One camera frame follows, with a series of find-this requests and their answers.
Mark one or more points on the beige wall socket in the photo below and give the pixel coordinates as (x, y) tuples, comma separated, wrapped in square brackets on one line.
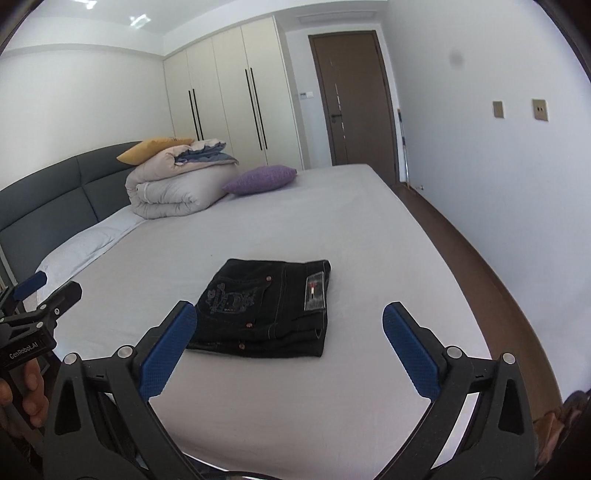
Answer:
[(497, 109), (539, 110)]

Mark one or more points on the yellow pillow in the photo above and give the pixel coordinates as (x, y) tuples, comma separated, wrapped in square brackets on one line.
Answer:
[(147, 150)]

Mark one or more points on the brown door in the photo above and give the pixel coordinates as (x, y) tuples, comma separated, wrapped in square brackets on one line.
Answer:
[(355, 101)]

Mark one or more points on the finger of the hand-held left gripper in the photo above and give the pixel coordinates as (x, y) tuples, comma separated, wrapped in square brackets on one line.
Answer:
[(62, 297), (30, 282)]

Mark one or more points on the folded beige duvet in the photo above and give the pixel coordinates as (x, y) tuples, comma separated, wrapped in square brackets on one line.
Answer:
[(175, 189)]

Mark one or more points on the grey padded headboard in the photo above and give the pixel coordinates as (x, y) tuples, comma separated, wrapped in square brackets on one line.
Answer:
[(55, 194)]

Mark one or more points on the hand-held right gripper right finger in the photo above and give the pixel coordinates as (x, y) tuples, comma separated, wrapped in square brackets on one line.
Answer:
[(411, 350)]

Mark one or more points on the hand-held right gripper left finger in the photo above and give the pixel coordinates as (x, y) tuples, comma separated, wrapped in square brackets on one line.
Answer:
[(171, 350)]

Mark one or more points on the person's left hand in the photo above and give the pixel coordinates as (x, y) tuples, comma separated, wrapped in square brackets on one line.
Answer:
[(37, 397)]

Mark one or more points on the white pillow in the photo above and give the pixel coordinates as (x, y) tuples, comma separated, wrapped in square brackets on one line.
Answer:
[(87, 242)]

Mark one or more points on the bed with white sheet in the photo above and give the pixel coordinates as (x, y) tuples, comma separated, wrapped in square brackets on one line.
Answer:
[(286, 221)]

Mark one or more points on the purple pillow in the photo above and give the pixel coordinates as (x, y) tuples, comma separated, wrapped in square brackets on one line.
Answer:
[(261, 179)]

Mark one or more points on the black pants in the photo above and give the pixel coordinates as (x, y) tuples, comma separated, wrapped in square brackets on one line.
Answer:
[(268, 300)]

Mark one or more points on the cream wardrobe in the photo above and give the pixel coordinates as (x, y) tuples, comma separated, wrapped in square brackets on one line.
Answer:
[(221, 92)]

